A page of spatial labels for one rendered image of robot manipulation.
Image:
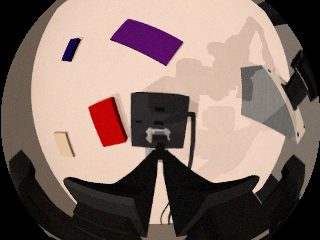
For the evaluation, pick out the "red flat rectangular block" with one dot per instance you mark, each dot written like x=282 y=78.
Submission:
x=107 y=121

